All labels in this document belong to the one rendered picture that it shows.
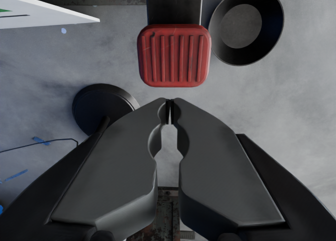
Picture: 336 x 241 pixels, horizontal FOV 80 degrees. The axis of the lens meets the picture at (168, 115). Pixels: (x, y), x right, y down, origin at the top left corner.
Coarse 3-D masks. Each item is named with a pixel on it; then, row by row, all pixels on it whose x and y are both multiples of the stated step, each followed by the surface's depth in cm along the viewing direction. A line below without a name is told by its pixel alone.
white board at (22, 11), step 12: (0, 0) 42; (12, 0) 42; (24, 0) 44; (36, 0) 48; (0, 12) 54; (12, 12) 55; (24, 12) 56; (36, 12) 58; (48, 12) 59; (60, 12) 60; (72, 12) 65; (0, 24) 77; (12, 24) 79; (24, 24) 81; (36, 24) 84; (48, 24) 86
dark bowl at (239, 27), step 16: (224, 0) 77; (240, 0) 81; (256, 0) 80; (272, 0) 77; (224, 16) 85; (240, 16) 85; (256, 16) 85; (272, 16) 82; (224, 32) 89; (240, 32) 89; (256, 32) 88; (272, 32) 84; (224, 48) 91; (240, 48) 92; (256, 48) 89; (272, 48) 85; (240, 64) 90
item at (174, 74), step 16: (144, 32) 18; (160, 32) 18; (176, 32) 18; (192, 32) 18; (208, 32) 18; (144, 48) 19; (160, 48) 19; (176, 48) 19; (192, 48) 19; (208, 48) 19; (144, 64) 19; (160, 64) 20; (176, 64) 20; (192, 64) 19; (208, 64) 20; (144, 80) 20; (160, 80) 20; (176, 80) 20; (192, 80) 20
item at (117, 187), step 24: (120, 120) 9; (144, 120) 9; (168, 120) 12; (96, 144) 8; (120, 144) 8; (144, 144) 8; (96, 168) 7; (120, 168) 7; (144, 168) 7; (72, 192) 6; (96, 192) 6; (120, 192) 6; (144, 192) 6; (72, 216) 5; (96, 216) 5; (120, 216) 6; (144, 216) 6; (120, 240) 6
